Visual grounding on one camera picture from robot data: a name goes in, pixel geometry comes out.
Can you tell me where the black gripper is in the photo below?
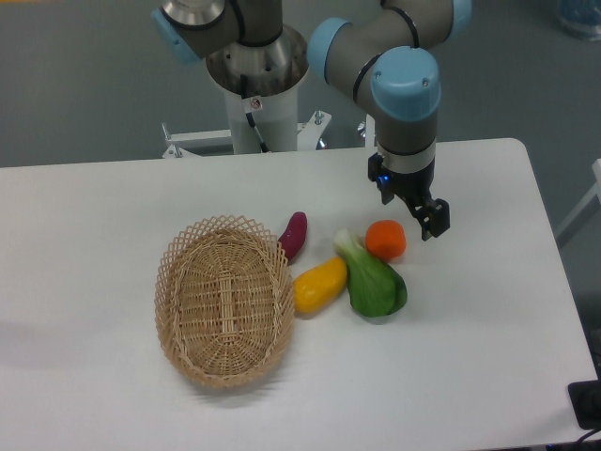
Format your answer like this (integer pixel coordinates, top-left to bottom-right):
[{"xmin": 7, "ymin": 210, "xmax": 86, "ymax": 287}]
[{"xmin": 367, "ymin": 153, "xmax": 450, "ymax": 241}]

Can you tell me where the orange fruit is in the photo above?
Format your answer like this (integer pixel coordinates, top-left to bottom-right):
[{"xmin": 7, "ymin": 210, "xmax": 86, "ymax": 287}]
[{"xmin": 364, "ymin": 220, "xmax": 407, "ymax": 261}]

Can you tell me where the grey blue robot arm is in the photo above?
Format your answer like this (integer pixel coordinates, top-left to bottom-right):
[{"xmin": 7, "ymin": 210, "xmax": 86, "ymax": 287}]
[{"xmin": 151, "ymin": 1, "xmax": 471, "ymax": 239}]

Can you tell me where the green bok choy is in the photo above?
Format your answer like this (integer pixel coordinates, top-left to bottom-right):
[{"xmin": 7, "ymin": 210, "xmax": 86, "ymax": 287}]
[{"xmin": 332, "ymin": 228, "xmax": 408, "ymax": 319}]

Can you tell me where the yellow mango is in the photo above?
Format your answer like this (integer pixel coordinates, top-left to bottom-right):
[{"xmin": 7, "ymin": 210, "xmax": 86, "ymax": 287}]
[{"xmin": 294, "ymin": 257, "xmax": 347, "ymax": 315}]

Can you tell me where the purple sweet potato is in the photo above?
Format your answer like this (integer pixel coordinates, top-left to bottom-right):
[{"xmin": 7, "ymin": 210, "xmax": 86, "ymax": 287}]
[{"xmin": 278, "ymin": 211, "xmax": 308, "ymax": 261}]

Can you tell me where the woven wicker basket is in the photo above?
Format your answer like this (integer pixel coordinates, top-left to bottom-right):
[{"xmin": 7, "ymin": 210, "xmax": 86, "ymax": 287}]
[{"xmin": 154, "ymin": 215, "xmax": 295, "ymax": 389}]

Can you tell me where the black device at table edge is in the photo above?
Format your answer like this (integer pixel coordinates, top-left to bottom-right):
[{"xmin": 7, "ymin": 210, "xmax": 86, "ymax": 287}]
[{"xmin": 567, "ymin": 380, "xmax": 600, "ymax": 430}]

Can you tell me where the blue object top right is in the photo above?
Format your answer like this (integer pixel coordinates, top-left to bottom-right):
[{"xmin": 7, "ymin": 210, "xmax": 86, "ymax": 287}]
[{"xmin": 555, "ymin": 0, "xmax": 600, "ymax": 41}]

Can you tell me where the white frame at right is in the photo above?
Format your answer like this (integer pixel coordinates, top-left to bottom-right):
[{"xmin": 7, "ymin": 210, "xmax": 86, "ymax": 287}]
[{"xmin": 554, "ymin": 159, "xmax": 600, "ymax": 248}]

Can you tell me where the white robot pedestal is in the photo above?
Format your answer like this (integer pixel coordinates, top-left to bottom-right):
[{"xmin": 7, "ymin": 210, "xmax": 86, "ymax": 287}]
[{"xmin": 161, "ymin": 23, "xmax": 379, "ymax": 160}]

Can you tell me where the black cable on pedestal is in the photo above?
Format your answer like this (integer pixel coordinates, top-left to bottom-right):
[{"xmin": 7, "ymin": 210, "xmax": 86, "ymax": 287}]
[{"xmin": 239, "ymin": 73, "xmax": 271, "ymax": 154}]

